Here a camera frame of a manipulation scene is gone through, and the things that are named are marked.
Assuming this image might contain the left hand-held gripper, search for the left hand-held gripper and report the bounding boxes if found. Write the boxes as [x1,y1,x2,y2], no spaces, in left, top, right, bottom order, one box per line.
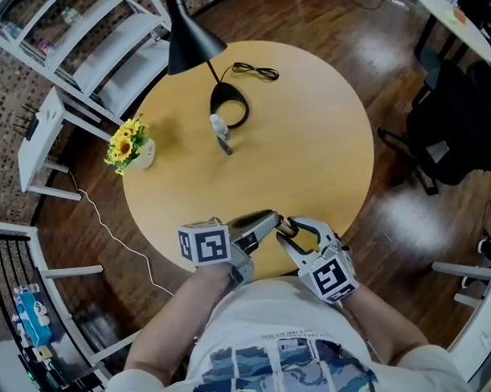
[176,206,284,291]

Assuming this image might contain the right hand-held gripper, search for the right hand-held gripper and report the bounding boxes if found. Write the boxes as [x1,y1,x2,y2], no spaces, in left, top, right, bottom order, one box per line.
[274,214,362,305]

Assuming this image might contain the white tube with purple label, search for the white tube with purple label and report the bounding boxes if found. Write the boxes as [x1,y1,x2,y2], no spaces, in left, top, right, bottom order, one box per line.
[208,113,233,141]

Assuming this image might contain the person's right forearm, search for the person's right forearm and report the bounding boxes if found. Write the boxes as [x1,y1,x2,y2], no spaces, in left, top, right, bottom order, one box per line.
[339,284,431,367]

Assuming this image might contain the person's left forearm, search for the person's left forearm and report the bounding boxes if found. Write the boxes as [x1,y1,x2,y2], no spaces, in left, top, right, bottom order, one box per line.
[124,262,231,386]

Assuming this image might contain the person's white printed t-shirt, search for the person's white printed t-shirt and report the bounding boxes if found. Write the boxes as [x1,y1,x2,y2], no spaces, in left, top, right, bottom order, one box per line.
[105,272,481,392]

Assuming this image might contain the sunflowers in white pot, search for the sunflowers in white pot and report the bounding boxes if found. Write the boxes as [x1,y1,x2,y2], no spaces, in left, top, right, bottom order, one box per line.
[103,112,158,178]

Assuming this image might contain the black office chair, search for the black office chair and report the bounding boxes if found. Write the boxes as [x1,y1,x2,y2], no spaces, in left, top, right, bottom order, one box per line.
[376,57,491,199]

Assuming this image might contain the black desk lamp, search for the black desk lamp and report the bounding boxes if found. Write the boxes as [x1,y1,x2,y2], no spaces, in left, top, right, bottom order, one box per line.
[157,0,252,130]

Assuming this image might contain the small white side table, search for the small white side table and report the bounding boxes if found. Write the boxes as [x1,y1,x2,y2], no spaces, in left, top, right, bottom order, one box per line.
[15,85,116,203]

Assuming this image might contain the white metal shelf unit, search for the white metal shelf unit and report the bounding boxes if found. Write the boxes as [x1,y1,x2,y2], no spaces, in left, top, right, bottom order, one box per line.
[0,0,173,128]

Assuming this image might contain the clear water bottle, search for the clear water bottle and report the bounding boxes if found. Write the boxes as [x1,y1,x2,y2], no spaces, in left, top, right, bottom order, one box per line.
[13,282,41,296]

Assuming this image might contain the black router with antennas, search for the black router with antennas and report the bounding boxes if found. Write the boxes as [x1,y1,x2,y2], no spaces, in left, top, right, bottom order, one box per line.
[12,102,43,141]

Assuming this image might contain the blue tissue box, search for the blue tissue box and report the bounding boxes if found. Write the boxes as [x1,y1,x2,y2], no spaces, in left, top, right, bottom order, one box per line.
[11,291,55,349]

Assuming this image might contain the white round table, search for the white round table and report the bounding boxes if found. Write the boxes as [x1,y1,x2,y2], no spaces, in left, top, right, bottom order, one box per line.
[412,0,491,64]

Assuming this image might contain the clear plastic bottle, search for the clear plastic bottle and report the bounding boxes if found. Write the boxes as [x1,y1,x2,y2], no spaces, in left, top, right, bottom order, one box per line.
[60,6,83,26]

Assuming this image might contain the white floor cable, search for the white floor cable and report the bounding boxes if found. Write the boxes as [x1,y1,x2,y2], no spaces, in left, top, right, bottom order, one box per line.
[64,170,178,297]

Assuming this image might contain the white metal frame table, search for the white metal frame table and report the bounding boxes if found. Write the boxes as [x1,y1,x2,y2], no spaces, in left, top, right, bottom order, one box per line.
[428,259,491,382]

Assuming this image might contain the black lamp cable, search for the black lamp cable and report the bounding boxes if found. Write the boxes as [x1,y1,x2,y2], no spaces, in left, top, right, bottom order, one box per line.
[219,61,280,85]

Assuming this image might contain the black top white frame table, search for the black top white frame table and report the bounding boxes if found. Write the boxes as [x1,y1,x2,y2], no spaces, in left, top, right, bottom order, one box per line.
[0,218,149,392]

